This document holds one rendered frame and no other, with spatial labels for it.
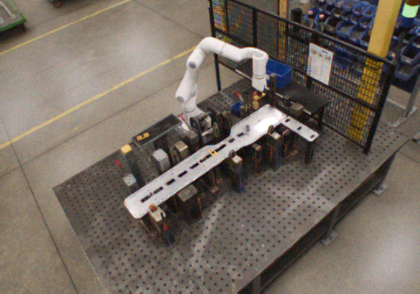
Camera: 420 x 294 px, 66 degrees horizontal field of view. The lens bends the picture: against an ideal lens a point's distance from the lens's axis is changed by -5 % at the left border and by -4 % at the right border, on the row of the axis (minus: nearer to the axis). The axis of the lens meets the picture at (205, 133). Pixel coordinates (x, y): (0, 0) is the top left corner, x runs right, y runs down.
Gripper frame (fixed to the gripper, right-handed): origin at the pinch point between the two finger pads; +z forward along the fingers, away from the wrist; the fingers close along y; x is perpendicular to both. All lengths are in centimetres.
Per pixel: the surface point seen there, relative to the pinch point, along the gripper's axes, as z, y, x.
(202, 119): 10.9, -17.9, -40.0
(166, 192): 28, 6, -91
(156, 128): 12, -35, -69
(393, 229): 127, 108, 60
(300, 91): 24, 1, 47
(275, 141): 26.2, 24.0, -8.2
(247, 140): 27.5, 8.4, -21.0
